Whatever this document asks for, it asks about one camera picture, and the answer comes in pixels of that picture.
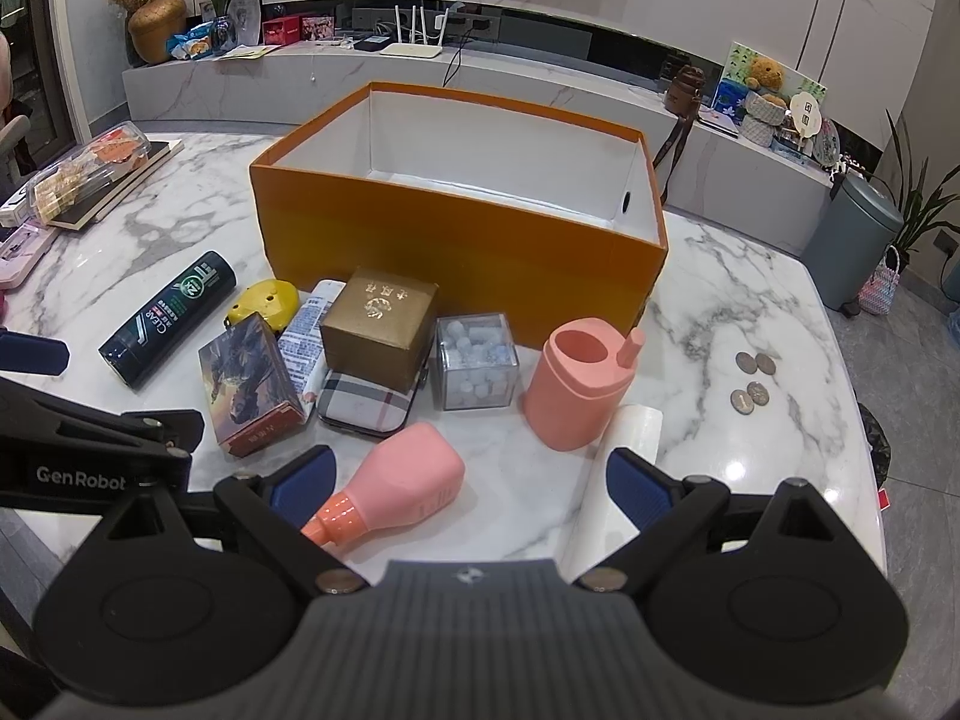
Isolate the white rectangular box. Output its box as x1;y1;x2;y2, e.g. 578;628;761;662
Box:
556;405;662;582

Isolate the dark shampoo bottle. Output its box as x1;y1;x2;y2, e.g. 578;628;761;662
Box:
98;250;236;388

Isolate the plaid glasses case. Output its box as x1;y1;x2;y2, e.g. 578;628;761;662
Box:
316;371;418;439

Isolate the pink pump lotion bottle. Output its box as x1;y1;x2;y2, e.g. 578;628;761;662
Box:
301;422;466;546

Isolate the pink cup-shaped container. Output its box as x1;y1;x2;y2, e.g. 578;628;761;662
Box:
521;317;646;452

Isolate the white lotion tube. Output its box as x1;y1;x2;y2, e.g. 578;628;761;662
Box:
278;280;345;416

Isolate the yellow round tape measure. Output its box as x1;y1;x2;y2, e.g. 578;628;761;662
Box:
224;278;299;335

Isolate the gold cardboard box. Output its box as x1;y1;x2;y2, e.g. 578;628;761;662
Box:
320;268;439;392

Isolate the clear box of pellets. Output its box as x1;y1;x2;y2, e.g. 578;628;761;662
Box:
431;312;519;411

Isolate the pink device on table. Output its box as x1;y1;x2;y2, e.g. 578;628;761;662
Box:
0;221;59;291

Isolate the silver coin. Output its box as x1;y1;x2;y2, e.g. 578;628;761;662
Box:
755;353;776;376
747;382;770;406
731;388;755;415
736;351;757;374

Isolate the snack package in plastic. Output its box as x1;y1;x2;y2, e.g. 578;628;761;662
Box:
28;122;149;226

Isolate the pink office chair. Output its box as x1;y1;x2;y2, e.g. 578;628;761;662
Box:
0;34;37;200

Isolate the black book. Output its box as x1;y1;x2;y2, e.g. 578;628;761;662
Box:
50;140;182;232

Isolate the striped pink bag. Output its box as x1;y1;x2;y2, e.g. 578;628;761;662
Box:
857;245;900;317

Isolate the orange cardboard storage box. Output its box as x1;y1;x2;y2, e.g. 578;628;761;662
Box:
249;114;669;348

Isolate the grey-green trash bin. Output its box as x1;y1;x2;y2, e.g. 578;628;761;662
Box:
800;172;903;310

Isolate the gold vase with dried flowers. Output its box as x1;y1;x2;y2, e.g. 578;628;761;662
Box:
107;0;187;65

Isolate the tall green floor plant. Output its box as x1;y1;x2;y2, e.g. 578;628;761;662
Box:
872;112;960;270

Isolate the red gift box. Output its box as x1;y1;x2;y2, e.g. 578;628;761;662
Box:
262;15;301;47

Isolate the teddy bear in basket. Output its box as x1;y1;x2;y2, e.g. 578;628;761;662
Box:
740;55;786;148

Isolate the round white paper fan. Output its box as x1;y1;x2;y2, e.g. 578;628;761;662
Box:
789;91;822;143

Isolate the white wifi router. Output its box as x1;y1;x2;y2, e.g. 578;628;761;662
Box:
382;5;451;59

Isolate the brown leather camera case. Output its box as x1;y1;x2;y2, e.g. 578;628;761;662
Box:
652;64;704;205

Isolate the black power cable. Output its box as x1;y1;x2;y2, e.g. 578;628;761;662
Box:
439;1;482;90

